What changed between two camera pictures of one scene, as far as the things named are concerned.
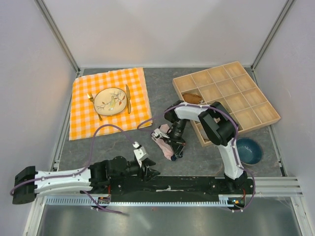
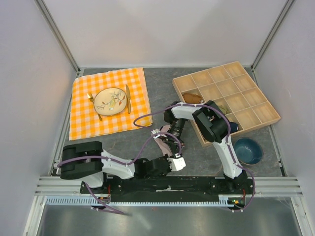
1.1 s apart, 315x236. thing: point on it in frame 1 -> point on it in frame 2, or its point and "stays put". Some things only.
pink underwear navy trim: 164,145 stays put
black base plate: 238,190 stays put
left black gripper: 149,173 -> 169,169
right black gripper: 176,145 stays put
